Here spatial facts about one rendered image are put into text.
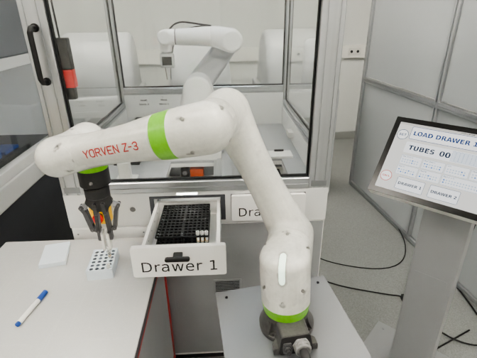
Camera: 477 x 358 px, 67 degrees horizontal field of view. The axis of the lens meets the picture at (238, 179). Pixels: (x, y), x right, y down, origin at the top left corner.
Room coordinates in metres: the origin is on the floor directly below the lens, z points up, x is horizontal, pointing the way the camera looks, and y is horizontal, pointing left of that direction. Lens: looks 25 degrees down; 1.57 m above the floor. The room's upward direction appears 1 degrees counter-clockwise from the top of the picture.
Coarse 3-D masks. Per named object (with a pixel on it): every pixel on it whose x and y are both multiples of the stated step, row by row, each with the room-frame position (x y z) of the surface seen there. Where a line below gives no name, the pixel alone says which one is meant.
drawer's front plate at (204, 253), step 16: (144, 256) 0.90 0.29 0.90; (160, 256) 0.90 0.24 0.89; (192, 256) 0.91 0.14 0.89; (208, 256) 0.91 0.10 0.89; (224, 256) 0.91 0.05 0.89; (160, 272) 0.90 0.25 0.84; (176, 272) 0.90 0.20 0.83; (192, 272) 0.91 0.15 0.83; (208, 272) 0.91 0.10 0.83; (224, 272) 0.91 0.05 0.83
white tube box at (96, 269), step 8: (112, 248) 1.09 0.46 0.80; (96, 256) 1.04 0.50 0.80; (104, 256) 1.04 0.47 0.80; (112, 256) 1.04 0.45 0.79; (88, 264) 1.00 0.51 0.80; (96, 264) 1.00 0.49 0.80; (104, 264) 1.00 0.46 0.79; (112, 264) 0.99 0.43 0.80; (88, 272) 0.96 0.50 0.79; (96, 272) 0.96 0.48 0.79; (104, 272) 0.97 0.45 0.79; (112, 272) 0.97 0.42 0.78; (88, 280) 0.96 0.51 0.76
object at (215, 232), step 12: (156, 204) 1.24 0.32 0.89; (168, 204) 1.26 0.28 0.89; (180, 204) 1.26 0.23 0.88; (216, 204) 1.26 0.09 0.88; (156, 216) 1.18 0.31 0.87; (216, 216) 1.14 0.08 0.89; (156, 228) 1.16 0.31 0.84; (216, 228) 1.06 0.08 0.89; (144, 240) 0.99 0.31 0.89; (156, 240) 1.08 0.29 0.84; (216, 240) 0.99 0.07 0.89
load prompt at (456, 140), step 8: (416, 128) 1.29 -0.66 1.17; (416, 136) 1.27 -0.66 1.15; (424, 136) 1.25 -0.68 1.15; (432, 136) 1.24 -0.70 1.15; (440, 136) 1.23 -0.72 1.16; (448, 136) 1.21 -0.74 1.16; (456, 136) 1.20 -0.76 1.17; (464, 136) 1.19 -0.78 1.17; (472, 136) 1.17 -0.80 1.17; (440, 144) 1.21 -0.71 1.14; (448, 144) 1.19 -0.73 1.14; (456, 144) 1.18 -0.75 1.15; (464, 144) 1.17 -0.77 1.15; (472, 144) 1.15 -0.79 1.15
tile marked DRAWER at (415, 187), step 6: (396, 180) 1.19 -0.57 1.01; (402, 180) 1.18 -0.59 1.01; (408, 180) 1.17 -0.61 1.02; (414, 180) 1.16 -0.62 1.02; (396, 186) 1.17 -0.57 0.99; (402, 186) 1.16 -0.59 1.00; (408, 186) 1.15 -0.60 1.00; (414, 186) 1.14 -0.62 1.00; (420, 186) 1.13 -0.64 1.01; (414, 192) 1.13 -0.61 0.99; (420, 192) 1.12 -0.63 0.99
